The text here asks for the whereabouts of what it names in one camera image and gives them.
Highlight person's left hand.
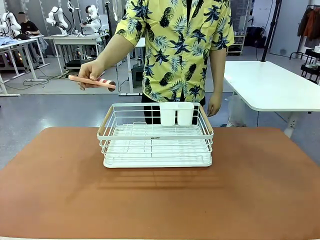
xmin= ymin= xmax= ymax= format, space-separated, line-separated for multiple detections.
xmin=207 ymin=91 xmax=223 ymax=118

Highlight person's right hand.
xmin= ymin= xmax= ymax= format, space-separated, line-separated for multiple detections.
xmin=77 ymin=59 xmax=107 ymax=91

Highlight pink handled lint roller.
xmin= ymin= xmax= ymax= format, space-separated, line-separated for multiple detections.
xmin=68 ymin=74 xmax=117 ymax=92

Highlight person's left forearm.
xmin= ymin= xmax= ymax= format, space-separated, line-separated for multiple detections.
xmin=209 ymin=47 xmax=227 ymax=96

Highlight person's right forearm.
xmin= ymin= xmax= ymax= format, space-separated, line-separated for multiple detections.
xmin=95 ymin=33 xmax=137 ymax=73

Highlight clear plastic bag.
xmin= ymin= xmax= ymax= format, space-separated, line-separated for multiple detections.
xmin=226 ymin=94 xmax=248 ymax=128

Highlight white desk with robot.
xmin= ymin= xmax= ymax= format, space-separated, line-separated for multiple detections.
xmin=44 ymin=34 xmax=104 ymax=76

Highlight white utensil holder cup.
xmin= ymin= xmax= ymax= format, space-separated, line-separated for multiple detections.
xmin=159 ymin=101 xmax=195 ymax=127

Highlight black box under desk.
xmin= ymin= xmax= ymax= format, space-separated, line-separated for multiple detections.
xmin=131 ymin=63 xmax=145 ymax=89

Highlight large white rounded table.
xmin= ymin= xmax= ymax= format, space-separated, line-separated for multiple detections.
xmin=223 ymin=60 xmax=320 ymax=139

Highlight white storage shelf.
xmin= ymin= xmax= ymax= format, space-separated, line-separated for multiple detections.
xmin=226 ymin=34 xmax=246 ymax=57

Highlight black trousers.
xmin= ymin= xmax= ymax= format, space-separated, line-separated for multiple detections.
xmin=141 ymin=92 xmax=207 ymax=126

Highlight yellow pineapple print shirt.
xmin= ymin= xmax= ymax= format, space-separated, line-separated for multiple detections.
xmin=115 ymin=0 xmax=235 ymax=103

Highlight seated person in black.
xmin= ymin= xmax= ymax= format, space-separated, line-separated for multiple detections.
xmin=17 ymin=11 xmax=41 ymax=36

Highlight white desk with clothes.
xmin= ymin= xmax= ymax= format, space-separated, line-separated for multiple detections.
xmin=0 ymin=35 xmax=50 ymax=97

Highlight white drip tray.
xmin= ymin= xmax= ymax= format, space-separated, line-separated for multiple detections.
xmin=103 ymin=124 xmax=213 ymax=169

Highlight black tripod stand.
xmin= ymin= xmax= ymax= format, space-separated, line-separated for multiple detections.
xmin=260 ymin=0 xmax=283 ymax=63

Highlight black clothes rack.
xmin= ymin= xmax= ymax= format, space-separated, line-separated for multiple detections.
xmin=289 ymin=4 xmax=320 ymax=60

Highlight black utility cart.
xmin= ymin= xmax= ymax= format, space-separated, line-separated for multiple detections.
xmin=299 ymin=48 xmax=320 ymax=85

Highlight brown jacket on rack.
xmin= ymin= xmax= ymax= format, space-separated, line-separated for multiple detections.
xmin=297 ymin=6 xmax=320 ymax=42

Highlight wooden rack handle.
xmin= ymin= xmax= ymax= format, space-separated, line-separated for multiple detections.
xmin=198 ymin=105 xmax=215 ymax=134
xmin=97 ymin=107 xmax=114 ymax=136

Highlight white wire dish rack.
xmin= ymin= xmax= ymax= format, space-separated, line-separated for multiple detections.
xmin=96 ymin=102 xmax=215 ymax=166

